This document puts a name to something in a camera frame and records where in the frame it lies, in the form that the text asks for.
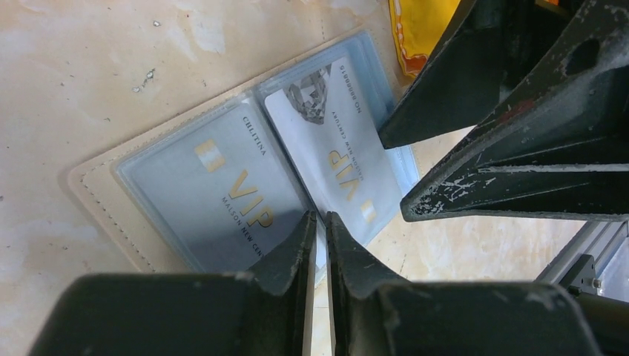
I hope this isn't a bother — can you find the yellow jacket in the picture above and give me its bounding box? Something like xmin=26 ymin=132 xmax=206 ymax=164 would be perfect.
xmin=389 ymin=0 xmax=460 ymax=79

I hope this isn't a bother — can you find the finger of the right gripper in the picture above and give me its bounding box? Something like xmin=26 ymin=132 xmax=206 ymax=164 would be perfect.
xmin=378 ymin=1 xmax=507 ymax=149
xmin=401 ymin=1 xmax=628 ymax=222

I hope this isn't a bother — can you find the silver VIP card sleeve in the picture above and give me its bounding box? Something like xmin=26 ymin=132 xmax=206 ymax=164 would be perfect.
xmin=117 ymin=102 xmax=309 ymax=272
xmin=263 ymin=56 xmax=401 ymax=245

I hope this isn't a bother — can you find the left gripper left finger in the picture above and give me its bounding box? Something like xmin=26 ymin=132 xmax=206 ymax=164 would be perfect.
xmin=30 ymin=211 xmax=317 ymax=355

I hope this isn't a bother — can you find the aluminium front rail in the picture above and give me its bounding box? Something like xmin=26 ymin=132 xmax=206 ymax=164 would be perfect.
xmin=536 ymin=221 xmax=628 ymax=302

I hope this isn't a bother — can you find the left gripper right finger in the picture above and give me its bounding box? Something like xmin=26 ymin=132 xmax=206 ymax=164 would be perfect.
xmin=325 ymin=212 xmax=601 ymax=355

